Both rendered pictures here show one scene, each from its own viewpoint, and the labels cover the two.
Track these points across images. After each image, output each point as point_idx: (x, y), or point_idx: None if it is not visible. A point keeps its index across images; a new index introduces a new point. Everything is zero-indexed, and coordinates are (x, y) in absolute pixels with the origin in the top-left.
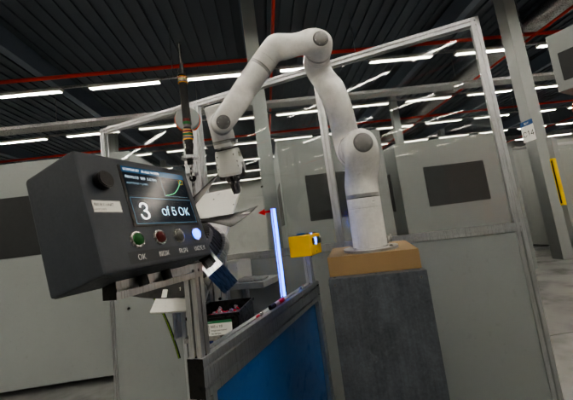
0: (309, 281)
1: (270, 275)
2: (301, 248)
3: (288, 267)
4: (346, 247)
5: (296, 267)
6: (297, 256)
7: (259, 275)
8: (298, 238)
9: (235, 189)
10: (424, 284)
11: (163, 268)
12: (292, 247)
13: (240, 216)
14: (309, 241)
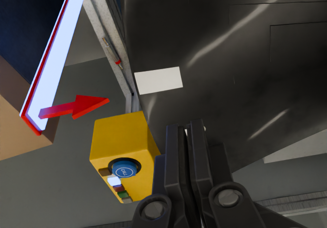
0: (133, 96)
1: (284, 159)
2: (116, 129)
3: (253, 180)
4: (10, 138)
5: (237, 181)
6: (129, 114)
7: (314, 161)
8: (119, 149)
9: (170, 144)
10: None
11: None
12: (139, 128)
13: (161, 30)
14: (93, 145)
